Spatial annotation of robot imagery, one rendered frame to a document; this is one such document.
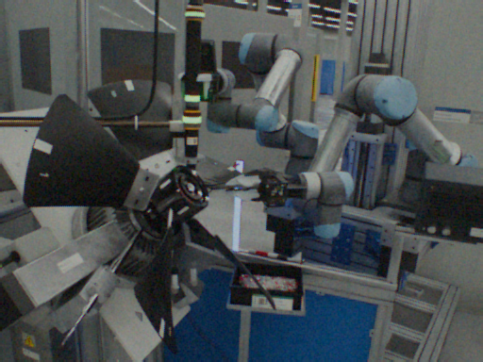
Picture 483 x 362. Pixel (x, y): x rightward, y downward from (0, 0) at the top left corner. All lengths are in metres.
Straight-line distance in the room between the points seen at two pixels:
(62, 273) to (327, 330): 0.98
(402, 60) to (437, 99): 0.93
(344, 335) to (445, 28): 1.85
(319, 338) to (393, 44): 1.17
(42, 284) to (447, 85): 2.39
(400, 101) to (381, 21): 0.66
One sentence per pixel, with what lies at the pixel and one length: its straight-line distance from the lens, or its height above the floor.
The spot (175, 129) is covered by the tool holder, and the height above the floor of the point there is 1.34.
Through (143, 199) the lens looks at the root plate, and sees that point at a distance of 0.98.
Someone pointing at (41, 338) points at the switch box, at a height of 0.81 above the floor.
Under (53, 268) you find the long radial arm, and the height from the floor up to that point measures 1.12.
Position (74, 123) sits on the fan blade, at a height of 1.38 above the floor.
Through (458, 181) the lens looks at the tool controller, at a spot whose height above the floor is 1.23.
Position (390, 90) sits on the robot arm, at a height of 1.45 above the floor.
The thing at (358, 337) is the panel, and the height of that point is 0.63.
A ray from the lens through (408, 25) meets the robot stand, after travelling 1.84.
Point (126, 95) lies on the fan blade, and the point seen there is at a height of 1.41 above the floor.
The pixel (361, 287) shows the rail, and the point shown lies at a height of 0.83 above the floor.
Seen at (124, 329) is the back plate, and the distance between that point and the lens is 1.06.
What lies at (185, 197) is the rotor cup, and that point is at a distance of 0.94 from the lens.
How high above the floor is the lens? 1.51
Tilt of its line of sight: 16 degrees down
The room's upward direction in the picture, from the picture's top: 3 degrees clockwise
